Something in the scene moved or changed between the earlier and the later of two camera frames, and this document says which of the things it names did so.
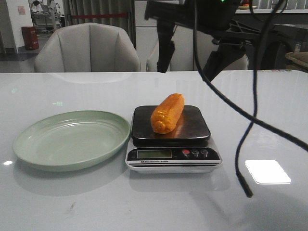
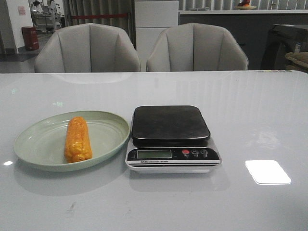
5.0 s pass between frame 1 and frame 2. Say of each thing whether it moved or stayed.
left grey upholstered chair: stayed
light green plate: stayed
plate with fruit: stayed
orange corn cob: moved
